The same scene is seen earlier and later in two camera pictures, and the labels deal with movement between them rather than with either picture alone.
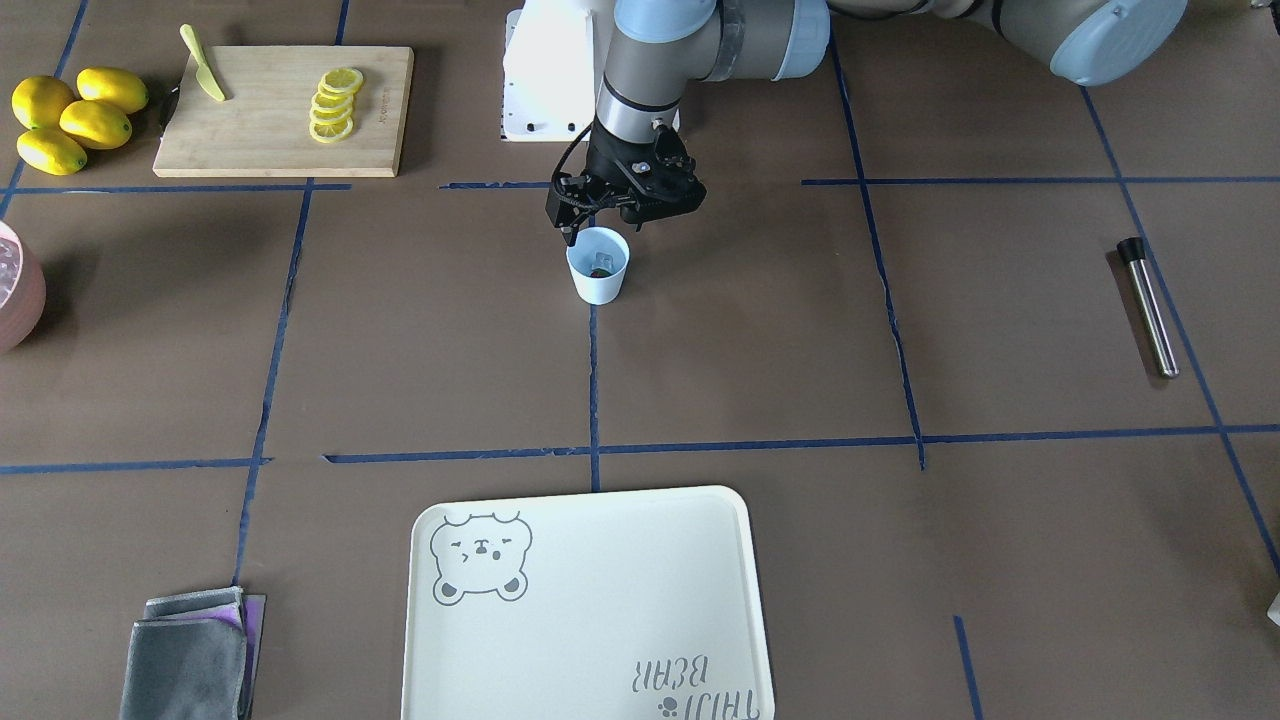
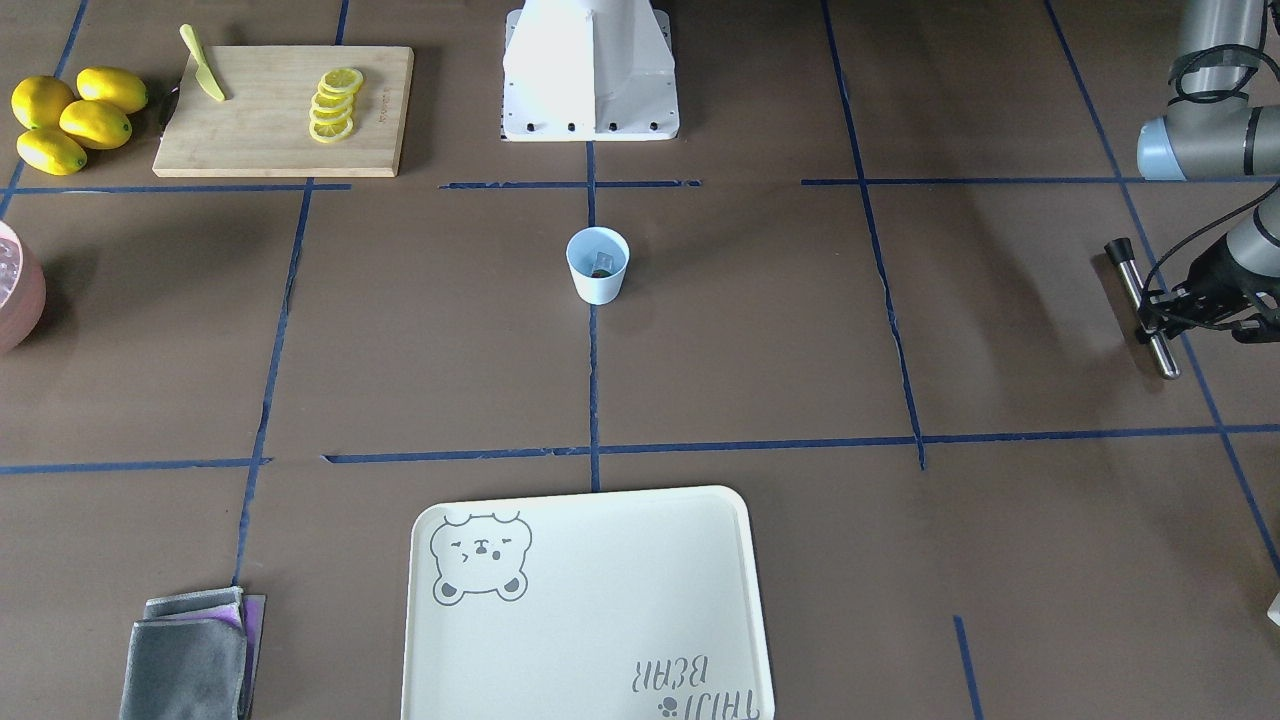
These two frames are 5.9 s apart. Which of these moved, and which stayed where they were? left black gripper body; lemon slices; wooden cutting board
Moved: left black gripper body
Stayed: wooden cutting board; lemon slices
